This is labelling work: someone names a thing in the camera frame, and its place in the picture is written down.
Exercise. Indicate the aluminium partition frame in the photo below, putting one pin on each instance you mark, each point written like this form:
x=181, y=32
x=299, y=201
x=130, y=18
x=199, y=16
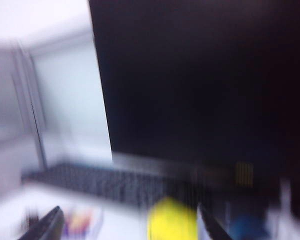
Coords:
x=25, y=100

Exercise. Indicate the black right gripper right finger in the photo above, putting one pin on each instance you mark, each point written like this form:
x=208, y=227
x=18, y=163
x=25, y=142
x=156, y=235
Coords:
x=215, y=227

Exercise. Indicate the black computer monitor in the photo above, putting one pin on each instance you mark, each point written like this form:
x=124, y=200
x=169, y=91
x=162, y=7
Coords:
x=190, y=75

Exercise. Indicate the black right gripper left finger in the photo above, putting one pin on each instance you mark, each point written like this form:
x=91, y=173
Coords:
x=46, y=226

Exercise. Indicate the blue key tag card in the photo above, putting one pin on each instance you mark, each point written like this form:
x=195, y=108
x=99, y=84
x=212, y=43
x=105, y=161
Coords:
x=82, y=222

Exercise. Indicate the black computer keyboard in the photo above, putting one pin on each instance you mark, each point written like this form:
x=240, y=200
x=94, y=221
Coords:
x=102, y=182

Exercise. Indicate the white raised desk board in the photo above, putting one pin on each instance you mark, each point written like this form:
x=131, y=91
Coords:
x=122, y=225

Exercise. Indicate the yellow label plastic bottle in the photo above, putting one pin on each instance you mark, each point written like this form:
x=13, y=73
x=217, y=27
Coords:
x=172, y=220

